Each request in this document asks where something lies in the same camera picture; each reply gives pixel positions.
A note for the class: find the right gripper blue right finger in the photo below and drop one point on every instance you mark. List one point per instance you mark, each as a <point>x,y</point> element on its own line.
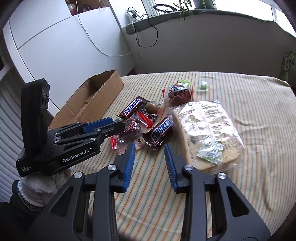
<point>215,208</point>

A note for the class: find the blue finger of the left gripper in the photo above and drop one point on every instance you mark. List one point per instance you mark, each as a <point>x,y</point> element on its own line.
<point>91,127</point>
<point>109,130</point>

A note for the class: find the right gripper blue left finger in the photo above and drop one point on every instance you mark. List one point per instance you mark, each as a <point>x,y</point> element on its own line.
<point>84,208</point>

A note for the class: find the red dried fruit packet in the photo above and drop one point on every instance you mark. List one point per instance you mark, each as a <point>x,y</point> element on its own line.
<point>176,95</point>
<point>131,134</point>

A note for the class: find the Snickers bar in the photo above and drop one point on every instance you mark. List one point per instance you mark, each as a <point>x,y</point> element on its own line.
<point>137,104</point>
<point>159,134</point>

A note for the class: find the brown chocolate egg packet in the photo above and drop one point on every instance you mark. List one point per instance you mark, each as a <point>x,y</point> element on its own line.
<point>152,107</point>

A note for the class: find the bagged sliced bread loaf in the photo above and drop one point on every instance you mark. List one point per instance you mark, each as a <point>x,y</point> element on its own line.
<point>206,136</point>

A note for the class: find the green topped jelly cup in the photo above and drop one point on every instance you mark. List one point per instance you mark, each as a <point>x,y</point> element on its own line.
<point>184,83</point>

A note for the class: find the small green jelly packet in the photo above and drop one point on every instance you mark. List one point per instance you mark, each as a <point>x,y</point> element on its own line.
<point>203,86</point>

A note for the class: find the white gloved left hand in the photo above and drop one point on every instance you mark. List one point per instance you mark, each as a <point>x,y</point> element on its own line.
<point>37,189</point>

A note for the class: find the brown cardboard box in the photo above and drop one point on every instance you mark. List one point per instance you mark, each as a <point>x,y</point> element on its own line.
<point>90,101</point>

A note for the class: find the white cabinet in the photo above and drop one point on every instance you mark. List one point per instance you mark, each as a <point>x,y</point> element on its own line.
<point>45,41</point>

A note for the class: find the striped tablecloth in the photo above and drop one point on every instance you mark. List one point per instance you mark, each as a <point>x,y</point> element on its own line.
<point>238,124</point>

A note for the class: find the white power strip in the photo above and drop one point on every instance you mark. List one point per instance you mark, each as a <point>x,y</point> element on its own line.
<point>132,14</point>

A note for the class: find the potted spider plant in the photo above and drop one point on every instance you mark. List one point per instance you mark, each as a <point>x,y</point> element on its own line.
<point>186,6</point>

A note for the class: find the green paper bag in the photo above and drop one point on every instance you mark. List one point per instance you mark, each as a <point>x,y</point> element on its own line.
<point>287,64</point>

